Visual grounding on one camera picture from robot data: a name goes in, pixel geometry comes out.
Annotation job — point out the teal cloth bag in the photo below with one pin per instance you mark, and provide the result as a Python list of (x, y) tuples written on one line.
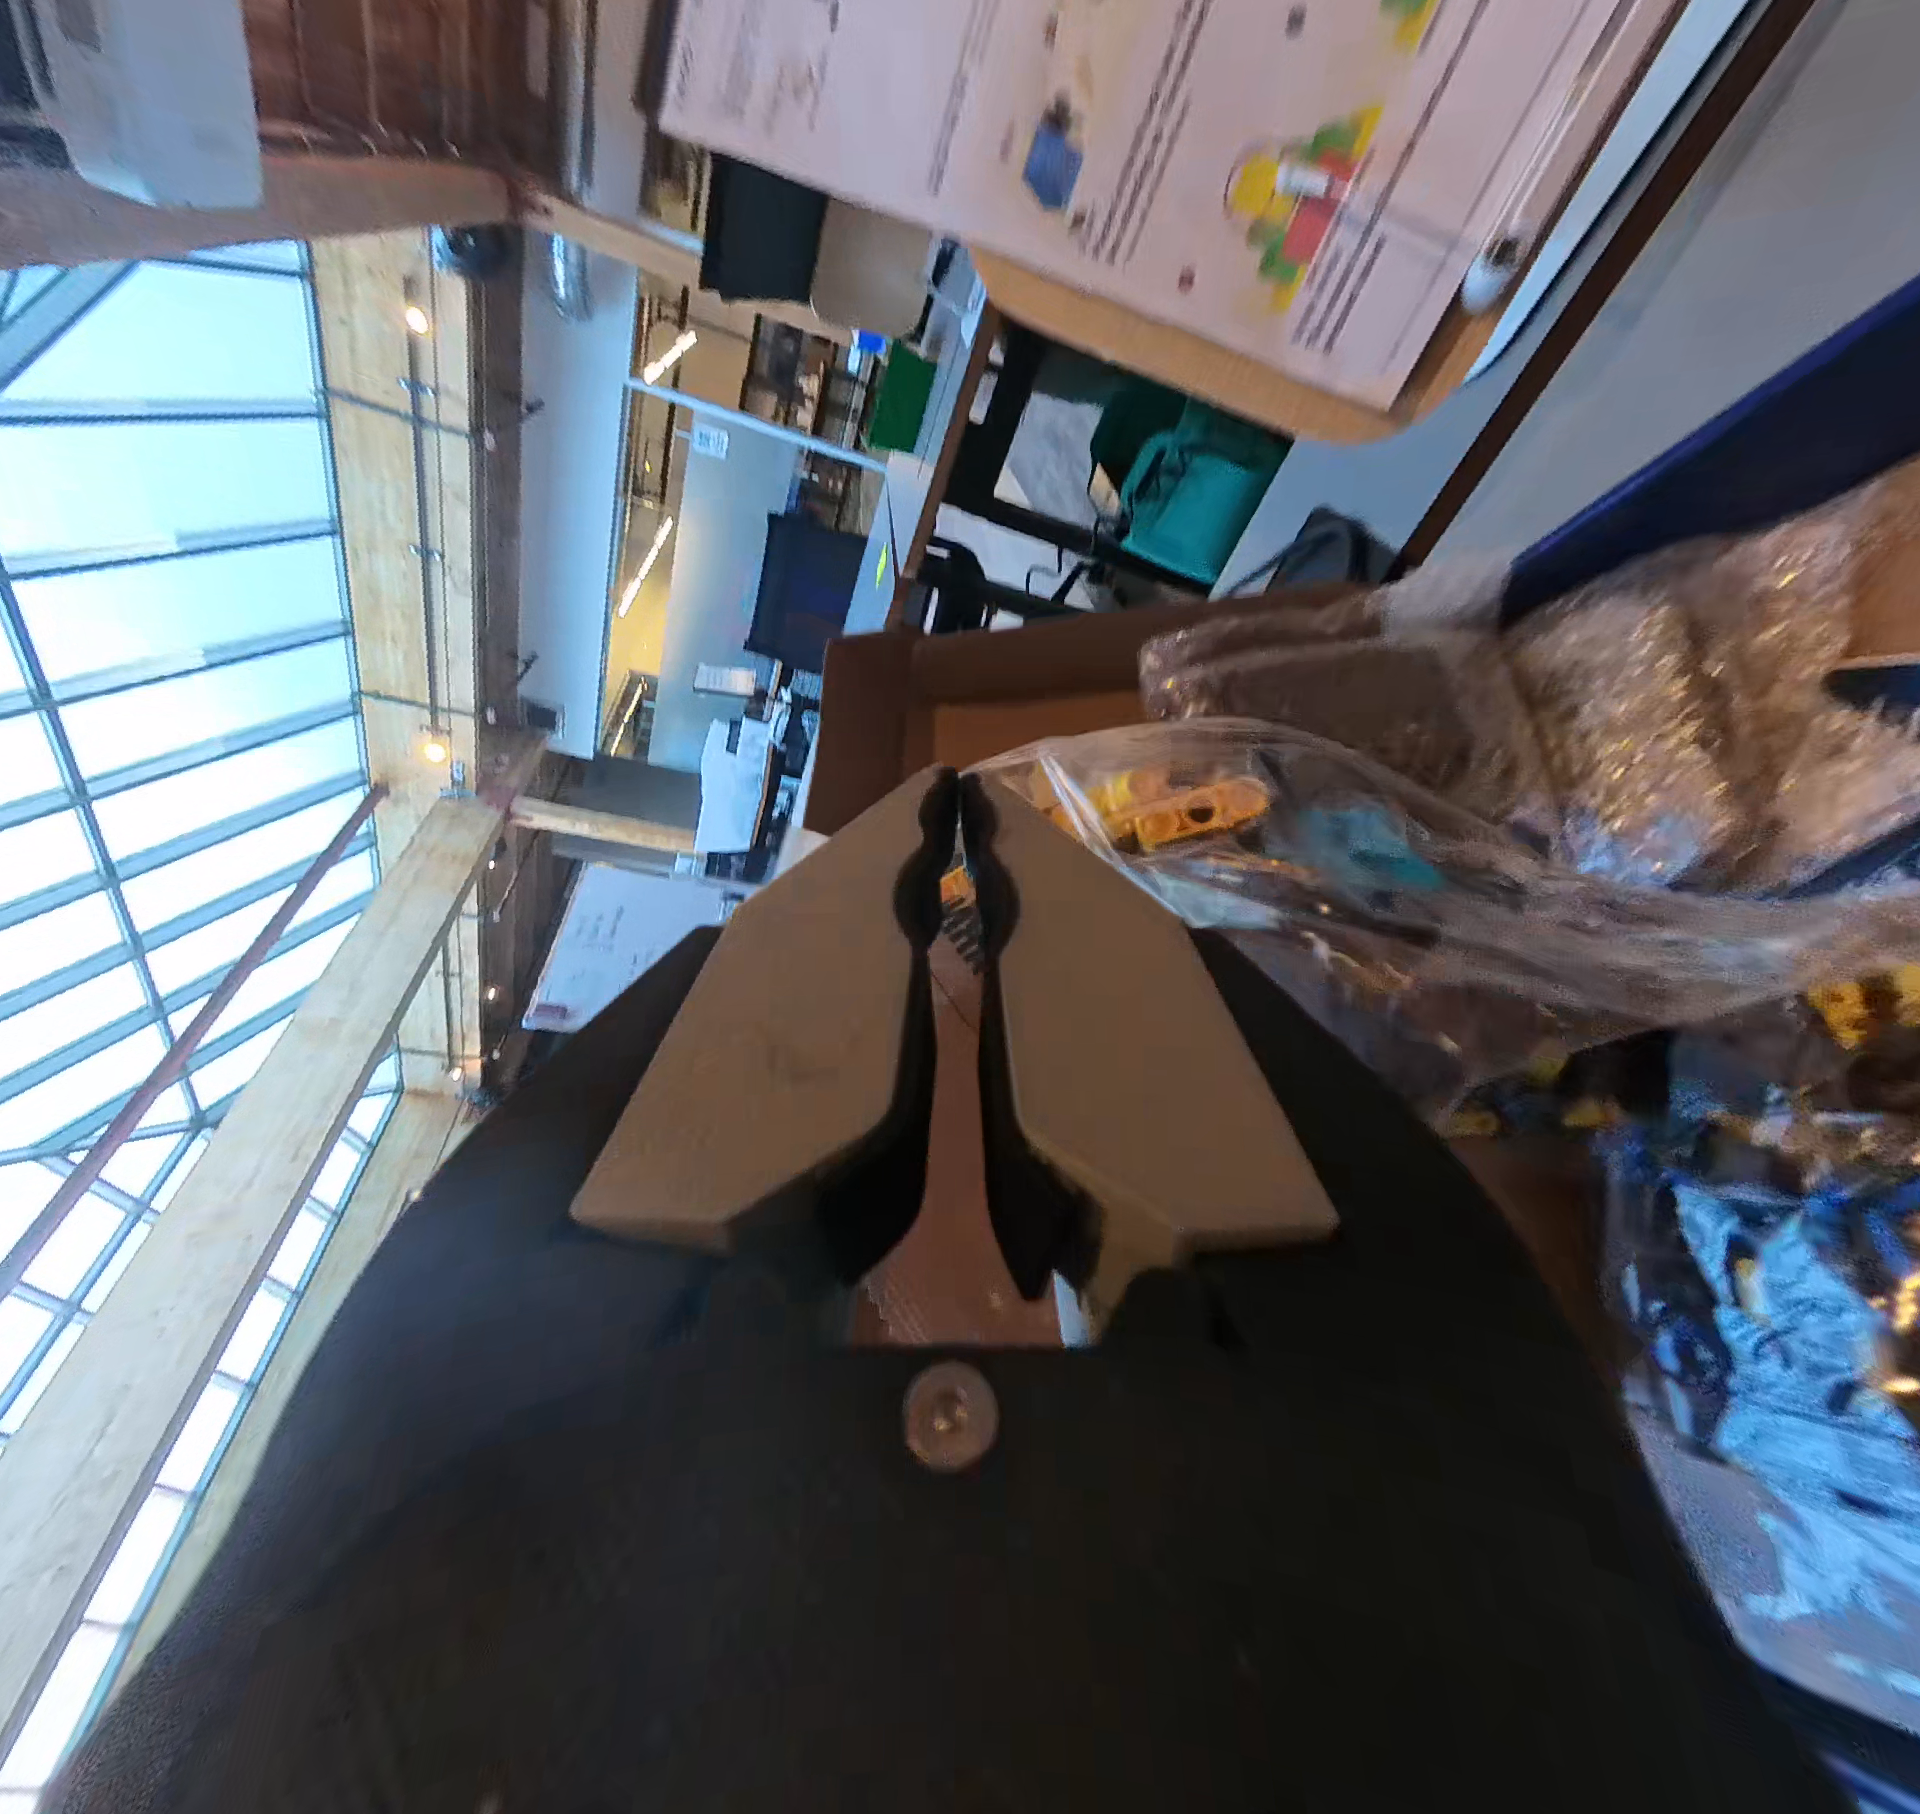
[(1199, 488)]

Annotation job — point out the blue robot kit box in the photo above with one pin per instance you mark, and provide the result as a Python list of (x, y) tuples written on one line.
[(902, 704)]

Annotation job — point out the printed instruction sheet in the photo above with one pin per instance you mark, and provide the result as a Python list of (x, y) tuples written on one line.
[(1051, 42)]

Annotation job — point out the instruction sheet on stand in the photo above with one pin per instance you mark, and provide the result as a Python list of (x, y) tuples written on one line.
[(1139, 340)]

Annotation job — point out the clear bag of tan pieces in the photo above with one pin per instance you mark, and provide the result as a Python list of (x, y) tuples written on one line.
[(1199, 801)]

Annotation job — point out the white ceiling unit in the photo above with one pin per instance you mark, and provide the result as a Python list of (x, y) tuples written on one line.
[(136, 42)]

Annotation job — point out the clear bag of dark pieces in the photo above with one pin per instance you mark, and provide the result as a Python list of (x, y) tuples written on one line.
[(1785, 1335)]

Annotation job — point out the glass skylight windows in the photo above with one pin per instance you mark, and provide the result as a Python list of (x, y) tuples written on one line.
[(164, 568)]

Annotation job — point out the green plastic bin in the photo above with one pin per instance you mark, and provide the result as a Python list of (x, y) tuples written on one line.
[(902, 397)]

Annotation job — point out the whiteboard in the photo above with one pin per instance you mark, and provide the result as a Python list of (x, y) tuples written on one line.
[(631, 944)]

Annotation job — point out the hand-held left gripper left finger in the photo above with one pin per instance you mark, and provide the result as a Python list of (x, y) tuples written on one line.
[(734, 1079)]

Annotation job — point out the white stand base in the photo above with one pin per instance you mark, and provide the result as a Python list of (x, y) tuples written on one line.
[(1664, 119)]

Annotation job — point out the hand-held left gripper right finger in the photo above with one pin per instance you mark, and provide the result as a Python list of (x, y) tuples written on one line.
[(1156, 1079)]

